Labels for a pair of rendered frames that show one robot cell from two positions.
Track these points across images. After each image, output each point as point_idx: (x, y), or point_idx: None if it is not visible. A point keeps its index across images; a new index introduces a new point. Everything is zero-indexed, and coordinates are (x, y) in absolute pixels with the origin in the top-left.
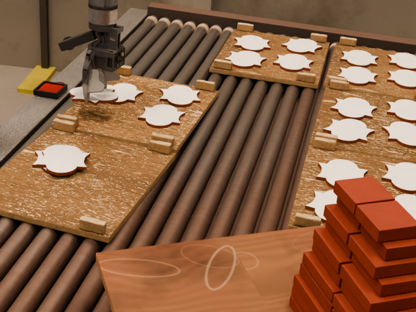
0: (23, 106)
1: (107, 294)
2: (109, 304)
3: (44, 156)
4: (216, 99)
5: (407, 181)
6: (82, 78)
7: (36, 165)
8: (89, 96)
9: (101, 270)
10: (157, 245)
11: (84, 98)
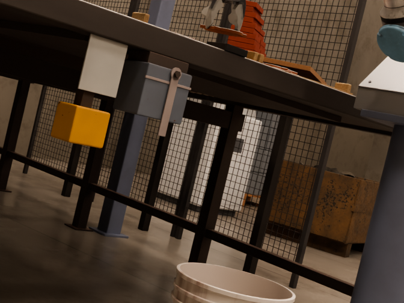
0: (265, 64)
1: (314, 73)
2: (314, 75)
3: (289, 70)
4: None
5: None
6: (244, 13)
7: (297, 74)
8: (234, 29)
9: (312, 68)
10: (282, 61)
11: (239, 31)
